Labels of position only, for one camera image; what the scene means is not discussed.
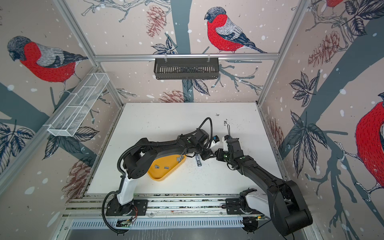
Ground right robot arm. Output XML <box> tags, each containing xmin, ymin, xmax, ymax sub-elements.
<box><xmin>215</xmin><ymin>135</ymin><xmax>313</xmax><ymax>237</ymax></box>

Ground yellow plastic tray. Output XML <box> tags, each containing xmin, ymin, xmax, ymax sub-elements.
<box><xmin>148</xmin><ymin>155</ymin><xmax>187</xmax><ymax>182</ymax></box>

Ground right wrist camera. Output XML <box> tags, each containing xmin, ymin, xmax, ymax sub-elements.
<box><xmin>222</xmin><ymin>135</ymin><xmax>232</xmax><ymax>152</ymax></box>

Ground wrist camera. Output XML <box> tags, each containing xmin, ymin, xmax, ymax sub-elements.
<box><xmin>222</xmin><ymin>135</ymin><xmax>232</xmax><ymax>152</ymax></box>
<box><xmin>210</xmin><ymin>135</ymin><xmax>220</xmax><ymax>149</ymax></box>

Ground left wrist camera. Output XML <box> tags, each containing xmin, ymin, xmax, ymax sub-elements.
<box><xmin>210</xmin><ymin>135</ymin><xmax>220</xmax><ymax>149</ymax></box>

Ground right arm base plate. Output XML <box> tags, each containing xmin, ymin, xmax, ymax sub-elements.
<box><xmin>221</xmin><ymin>198</ymin><xmax>263</xmax><ymax>215</ymax></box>

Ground aluminium mounting rail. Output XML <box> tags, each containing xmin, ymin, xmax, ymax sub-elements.
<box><xmin>63</xmin><ymin>192</ymin><xmax>269</xmax><ymax>219</ymax></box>

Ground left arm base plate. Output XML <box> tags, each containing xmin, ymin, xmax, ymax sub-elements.
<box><xmin>106</xmin><ymin>199</ymin><xmax>148</xmax><ymax>217</ymax></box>

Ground black wall basket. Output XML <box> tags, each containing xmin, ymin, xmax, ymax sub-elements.
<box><xmin>154</xmin><ymin>58</ymin><xmax>220</xmax><ymax>80</ymax></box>

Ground white wire mesh shelf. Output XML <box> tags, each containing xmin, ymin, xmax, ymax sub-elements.
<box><xmin>48</xmin><ymin>73</ymin><xmax>110</xmax><ymax>137</ymax></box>

